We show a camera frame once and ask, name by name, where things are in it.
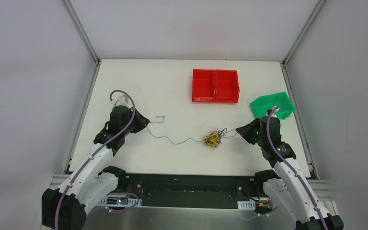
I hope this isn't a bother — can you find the blue wire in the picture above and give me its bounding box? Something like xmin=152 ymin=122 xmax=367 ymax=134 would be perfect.
xmin=146 ymin=115 xmax=204 ymax=146

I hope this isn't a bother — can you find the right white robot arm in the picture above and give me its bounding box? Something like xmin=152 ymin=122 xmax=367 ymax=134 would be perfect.
xmin=235 ymin=116 xmax=345 ymax=230

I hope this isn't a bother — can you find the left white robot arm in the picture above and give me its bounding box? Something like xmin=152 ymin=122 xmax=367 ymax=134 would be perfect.
xmin=41 ymin=105 xmax=150 ymax=230

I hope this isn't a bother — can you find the green plastic bin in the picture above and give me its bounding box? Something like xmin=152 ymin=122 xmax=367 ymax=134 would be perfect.
xmin=250 ymin=92 xmax=296 ymax=119

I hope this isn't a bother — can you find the right red bin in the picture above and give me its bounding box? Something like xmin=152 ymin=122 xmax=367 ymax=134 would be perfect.
xmin=215 ymin=69 xmax=240 ymax=104

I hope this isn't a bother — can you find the red bin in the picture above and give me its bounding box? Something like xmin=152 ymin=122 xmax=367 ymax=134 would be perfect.
xmin=215 ymin=69 xmax=240 ymax=104
xmin=192 ymin=69 xmax=215 ymax=103

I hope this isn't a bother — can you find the left red bin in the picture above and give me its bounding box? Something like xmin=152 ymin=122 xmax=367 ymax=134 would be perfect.
xmin=192 ymin=69 xmax=215 ymax=103

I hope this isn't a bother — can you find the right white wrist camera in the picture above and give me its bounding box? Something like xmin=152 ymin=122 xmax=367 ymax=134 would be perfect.
xmin=267 ymin=108 xmax=279 ymax=118

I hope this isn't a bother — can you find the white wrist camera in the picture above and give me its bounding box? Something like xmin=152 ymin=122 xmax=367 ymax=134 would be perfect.
xmin=110 ymin=95 xmax=130 ymax=108
xmin=267 ymin=108 xmax=279 ymax=118

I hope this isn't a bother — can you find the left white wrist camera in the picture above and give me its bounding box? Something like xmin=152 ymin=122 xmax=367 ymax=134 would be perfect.
xmin=110 ymin=95 xmax=130 ymax=108

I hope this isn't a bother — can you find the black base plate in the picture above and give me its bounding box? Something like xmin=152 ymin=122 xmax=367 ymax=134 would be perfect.
xmin=107 ymin=173 xmax=272 ymax=209

